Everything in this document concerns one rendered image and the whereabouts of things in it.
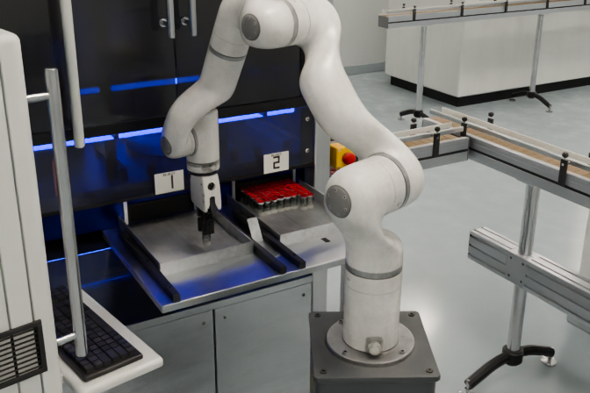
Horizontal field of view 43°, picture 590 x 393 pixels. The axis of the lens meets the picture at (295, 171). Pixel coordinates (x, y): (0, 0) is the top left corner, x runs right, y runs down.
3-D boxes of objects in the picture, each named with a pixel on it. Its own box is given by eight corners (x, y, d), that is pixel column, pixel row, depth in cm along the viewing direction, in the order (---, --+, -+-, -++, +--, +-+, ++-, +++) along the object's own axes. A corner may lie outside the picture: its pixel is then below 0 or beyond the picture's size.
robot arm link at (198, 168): (226, 160, 188) (226, 172, 189) (211, 151, 195) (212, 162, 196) (194, 167, 184) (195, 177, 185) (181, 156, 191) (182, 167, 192)
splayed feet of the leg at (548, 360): (453, 393, 284) (456, 361, 279) (546, 355, 307) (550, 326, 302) (468, 404, 277) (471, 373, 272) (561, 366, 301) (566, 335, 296)
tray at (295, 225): (226, 204, 229) (226, 194, 228) (299, 189, 241) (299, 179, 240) (280, 246, 202) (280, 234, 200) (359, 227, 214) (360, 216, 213)
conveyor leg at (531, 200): (494, 360, 291) (515, 176, 265) (511, 353, 295) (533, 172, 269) (511, 372, 284) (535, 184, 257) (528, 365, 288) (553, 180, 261)
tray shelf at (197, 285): (102, 236, 211) (101, 230, 211) (312, 191, 244) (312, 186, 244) (162, 313, 173) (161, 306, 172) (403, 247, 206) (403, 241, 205)
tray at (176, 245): (118, 226, 213) (118, 215, 212) (202, 209, 225) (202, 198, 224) (161, 275, 186) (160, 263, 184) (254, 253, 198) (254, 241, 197)
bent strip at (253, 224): (247, 238, 207) (246, 218, 205) (256, 236, 208) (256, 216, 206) (269, 258, 195) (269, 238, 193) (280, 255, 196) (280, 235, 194)
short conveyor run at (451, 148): (314, 195, 247) (314, 150, 241) (291, 181, 259) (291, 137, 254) (471, 161, 279) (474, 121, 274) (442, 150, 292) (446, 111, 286)
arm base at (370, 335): (421, 367, 154) (428, 288, 147) (329, 367, 153) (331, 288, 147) (406, 317, 171) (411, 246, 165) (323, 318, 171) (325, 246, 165)
